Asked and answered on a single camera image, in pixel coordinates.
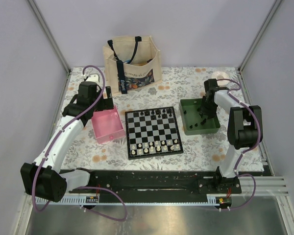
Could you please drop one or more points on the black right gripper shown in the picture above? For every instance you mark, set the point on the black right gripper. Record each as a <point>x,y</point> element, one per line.
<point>210,113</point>

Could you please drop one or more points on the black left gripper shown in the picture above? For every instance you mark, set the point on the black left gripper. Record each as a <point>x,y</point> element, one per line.
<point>106,104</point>

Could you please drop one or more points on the green plastic tray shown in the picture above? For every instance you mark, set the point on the green plastic tray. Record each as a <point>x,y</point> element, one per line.
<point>192,122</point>

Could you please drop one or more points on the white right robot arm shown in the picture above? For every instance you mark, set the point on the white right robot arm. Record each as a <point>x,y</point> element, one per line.
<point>244,133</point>

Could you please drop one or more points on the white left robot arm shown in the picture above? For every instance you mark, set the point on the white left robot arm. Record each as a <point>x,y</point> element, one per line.
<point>43,178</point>

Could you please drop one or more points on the white chess piece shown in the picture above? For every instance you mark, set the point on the white chess piece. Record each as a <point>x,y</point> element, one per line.
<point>177,144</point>
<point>133,150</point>

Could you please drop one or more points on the pink plastic box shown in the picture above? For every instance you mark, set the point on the pink plastic box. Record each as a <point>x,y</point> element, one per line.
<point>107,125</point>

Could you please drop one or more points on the beige canvas tote bag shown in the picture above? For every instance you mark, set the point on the beige canvas tote bag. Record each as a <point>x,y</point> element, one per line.
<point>131,62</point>

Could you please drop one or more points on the black white chessboard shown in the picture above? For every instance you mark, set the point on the black white chessboard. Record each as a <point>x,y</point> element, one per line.
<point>151,137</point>

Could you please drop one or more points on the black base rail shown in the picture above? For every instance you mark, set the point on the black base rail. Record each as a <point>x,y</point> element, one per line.
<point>158,186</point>

